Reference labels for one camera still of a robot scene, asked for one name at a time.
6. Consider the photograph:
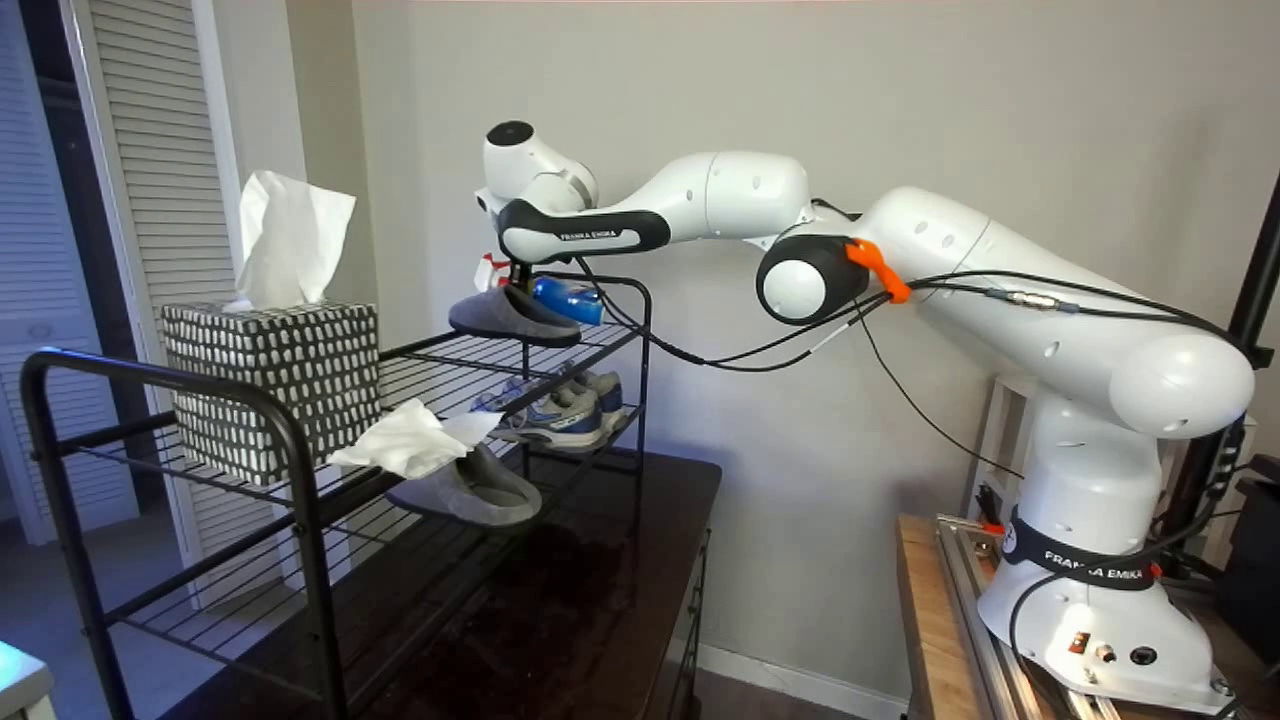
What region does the grey slipper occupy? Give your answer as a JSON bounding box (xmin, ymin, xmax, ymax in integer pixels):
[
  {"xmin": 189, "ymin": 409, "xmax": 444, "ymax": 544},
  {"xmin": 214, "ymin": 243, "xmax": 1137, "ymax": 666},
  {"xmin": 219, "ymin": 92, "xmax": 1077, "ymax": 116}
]
[
  {"xmin": 388, "ymin": 444, "xmax": 550, "ymax": 532},
  {"xmin": 444, "ymin": 282, "xmax": 589, "ymax": 350}
]

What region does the grey blue sneaker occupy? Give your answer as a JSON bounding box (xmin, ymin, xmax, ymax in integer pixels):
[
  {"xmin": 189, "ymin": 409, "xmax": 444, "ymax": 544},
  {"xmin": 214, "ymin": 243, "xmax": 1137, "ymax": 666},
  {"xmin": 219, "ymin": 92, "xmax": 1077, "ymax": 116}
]
[
  {"xmin": 513, "ymin": 379, "xmax": 629, "ymax": 457},
  {"xmin": 477, "ymin": 366, "xmax": 625, "ymax": 415}
]

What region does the crumpled white tissue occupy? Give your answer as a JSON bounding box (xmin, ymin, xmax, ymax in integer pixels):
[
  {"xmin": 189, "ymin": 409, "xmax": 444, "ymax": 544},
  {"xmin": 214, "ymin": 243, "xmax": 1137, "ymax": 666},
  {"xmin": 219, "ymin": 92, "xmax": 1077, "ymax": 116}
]
[{"xmin": 323, "ymin": 394, "xmax": 508, "ymax": 482}]

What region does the white tissue in box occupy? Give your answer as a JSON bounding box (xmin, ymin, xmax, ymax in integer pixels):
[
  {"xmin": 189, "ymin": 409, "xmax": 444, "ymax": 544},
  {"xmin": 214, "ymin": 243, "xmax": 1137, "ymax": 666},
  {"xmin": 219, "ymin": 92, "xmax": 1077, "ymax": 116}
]
[{"xmin": 219, "ymin": 166, "xmax": 360, "ymax": 315}]

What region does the patterned tissue box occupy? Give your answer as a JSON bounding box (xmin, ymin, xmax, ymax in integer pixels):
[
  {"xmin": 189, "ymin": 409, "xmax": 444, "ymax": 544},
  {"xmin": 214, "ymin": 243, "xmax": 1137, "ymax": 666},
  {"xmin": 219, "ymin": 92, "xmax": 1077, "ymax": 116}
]
[{"xmin": 158, "ymin": 297, "xmax": 388, "ymax": 489}]

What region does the black metal shoe rack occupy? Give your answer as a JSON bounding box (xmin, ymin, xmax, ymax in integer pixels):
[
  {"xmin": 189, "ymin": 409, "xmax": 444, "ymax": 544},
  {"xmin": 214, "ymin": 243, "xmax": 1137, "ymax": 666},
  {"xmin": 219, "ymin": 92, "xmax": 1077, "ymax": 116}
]
[{"xmin": 17, "ymin": 268, "xmax": 656, "ymax": 720}]

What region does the white louvered closet door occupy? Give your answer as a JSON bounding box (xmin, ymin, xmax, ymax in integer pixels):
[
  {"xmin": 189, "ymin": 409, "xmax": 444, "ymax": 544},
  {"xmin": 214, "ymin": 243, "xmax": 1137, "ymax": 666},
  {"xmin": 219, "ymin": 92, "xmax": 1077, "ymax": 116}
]
[{"xmin": 57, "ymin": 0, "xmax": 251, "ymax": 569}]

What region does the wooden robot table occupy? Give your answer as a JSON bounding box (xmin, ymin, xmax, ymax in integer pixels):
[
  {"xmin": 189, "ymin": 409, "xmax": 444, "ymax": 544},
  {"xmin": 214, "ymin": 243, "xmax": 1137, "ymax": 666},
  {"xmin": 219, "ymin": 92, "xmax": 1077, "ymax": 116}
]
[{"xmin": 894, "ymin": 512, "xmax": 1280, "ymax": 720}]

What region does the white object corner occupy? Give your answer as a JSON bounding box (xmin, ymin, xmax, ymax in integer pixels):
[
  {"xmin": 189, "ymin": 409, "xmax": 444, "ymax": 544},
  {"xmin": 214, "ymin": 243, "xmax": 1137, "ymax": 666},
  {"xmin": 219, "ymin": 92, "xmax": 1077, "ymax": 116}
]
[{"xmin": 0, "ymin": 636, "xmax": 62, "ymax": 720}]

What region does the black stand pole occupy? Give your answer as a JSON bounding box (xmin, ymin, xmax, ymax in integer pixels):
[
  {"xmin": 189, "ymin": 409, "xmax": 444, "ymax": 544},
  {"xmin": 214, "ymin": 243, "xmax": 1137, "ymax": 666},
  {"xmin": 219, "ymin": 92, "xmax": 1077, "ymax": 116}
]
[{"xmin": 1156, "ymin": 173, "xmax": 1280, "ymax": 571}]

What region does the black computer case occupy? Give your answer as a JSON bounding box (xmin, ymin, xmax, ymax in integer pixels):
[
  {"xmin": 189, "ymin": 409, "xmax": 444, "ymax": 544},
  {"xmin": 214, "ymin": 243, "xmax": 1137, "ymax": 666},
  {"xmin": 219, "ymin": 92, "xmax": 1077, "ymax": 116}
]
[{"xmin": 1213, "ymin": 452, "xmax": 1280, "ymax": 658}]

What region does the black cable bundle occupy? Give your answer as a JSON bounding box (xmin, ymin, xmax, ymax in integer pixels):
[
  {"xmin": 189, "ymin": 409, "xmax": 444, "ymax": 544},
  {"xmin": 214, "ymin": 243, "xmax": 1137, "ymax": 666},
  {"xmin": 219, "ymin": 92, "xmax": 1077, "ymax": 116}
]
[{"xmin": 573, "ymin": 251, "xmax": 888, "ymax": 379}]

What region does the orange cable clip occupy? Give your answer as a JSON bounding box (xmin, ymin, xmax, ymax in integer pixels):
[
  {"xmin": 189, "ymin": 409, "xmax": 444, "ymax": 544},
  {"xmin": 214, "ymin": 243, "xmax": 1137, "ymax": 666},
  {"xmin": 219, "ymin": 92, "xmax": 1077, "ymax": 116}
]
[{"xmin": 839, "ymin": 236, "xmax": 919, "ymax": 308}]

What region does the thin black hanging cable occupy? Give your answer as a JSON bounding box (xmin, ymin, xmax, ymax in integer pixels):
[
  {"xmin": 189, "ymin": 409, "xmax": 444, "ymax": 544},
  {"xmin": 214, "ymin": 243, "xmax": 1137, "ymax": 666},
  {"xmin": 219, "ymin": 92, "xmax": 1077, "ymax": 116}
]
[{"xmin": 857, "ymin": 312, "xmax": 1029, "ymax": 482}]

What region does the white box by wall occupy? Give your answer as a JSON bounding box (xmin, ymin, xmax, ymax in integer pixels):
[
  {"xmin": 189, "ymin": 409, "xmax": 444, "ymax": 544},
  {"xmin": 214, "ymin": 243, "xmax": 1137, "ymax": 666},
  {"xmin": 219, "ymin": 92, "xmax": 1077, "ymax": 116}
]
[{"xmin": 963, "ymin": 371, "xmax": 1047, "ymax": 526}]

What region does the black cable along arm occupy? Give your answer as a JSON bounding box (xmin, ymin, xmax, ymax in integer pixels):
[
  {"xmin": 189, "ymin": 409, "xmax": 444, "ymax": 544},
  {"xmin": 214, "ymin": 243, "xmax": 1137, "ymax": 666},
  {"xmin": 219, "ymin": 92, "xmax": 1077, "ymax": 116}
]
[{"xmin": 908, "ymin": 264, "xmax": 1264, "ymax": 366}]

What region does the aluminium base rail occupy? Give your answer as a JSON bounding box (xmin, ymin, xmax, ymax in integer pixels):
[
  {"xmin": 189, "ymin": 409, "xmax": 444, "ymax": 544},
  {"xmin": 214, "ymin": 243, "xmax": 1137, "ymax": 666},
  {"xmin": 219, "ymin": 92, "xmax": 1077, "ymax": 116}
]
[{"xmin": 933, "ymin": 512, "xmax": 1072, "ymax": 720}]

